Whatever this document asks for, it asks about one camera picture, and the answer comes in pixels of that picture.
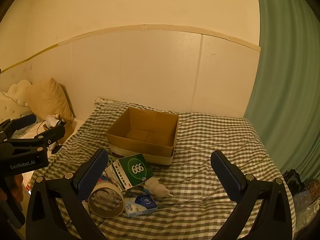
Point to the beige pillow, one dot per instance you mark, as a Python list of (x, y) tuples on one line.
[(50, 97)]

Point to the white toy figure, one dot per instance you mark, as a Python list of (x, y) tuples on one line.
[(156, 187)]

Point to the black plastic bag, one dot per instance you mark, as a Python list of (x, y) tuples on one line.
[(293, 180)]

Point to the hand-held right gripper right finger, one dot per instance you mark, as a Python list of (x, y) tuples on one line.
[(225, 175)]

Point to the white crumpled cloth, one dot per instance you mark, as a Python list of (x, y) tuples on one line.
[(51, 120)]

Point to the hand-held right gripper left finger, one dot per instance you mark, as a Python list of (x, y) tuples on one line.
[(92, 173)]

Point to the green checked blanket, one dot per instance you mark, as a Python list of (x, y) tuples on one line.
[(212, 135)]

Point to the floral pillow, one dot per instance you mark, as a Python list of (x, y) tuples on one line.
[(102, 101)]

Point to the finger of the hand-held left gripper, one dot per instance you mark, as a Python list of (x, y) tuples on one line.
[(25, 120), (53, 133)]

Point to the green curtain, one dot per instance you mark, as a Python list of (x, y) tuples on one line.
[(287, 80)]

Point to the white tufted headboard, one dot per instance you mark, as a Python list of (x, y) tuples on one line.
[(12, 100)]

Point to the green and white medicine box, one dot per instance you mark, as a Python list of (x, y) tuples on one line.
[(135, 167)]

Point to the beige tape roll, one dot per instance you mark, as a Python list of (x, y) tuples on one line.
[(102, 212)]

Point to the clear plastic bag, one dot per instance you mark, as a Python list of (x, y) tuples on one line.
[(302, 205)]

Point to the light blue cloth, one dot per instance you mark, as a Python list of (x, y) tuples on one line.
[(23, 132)]

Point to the person's left hand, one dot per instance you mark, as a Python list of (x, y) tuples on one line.
[(17, 187)]

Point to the blue and white tissue pack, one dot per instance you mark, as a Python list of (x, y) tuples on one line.
[(142, 203)]

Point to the small cardboard box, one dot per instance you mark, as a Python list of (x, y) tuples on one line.
[(68, 129)]

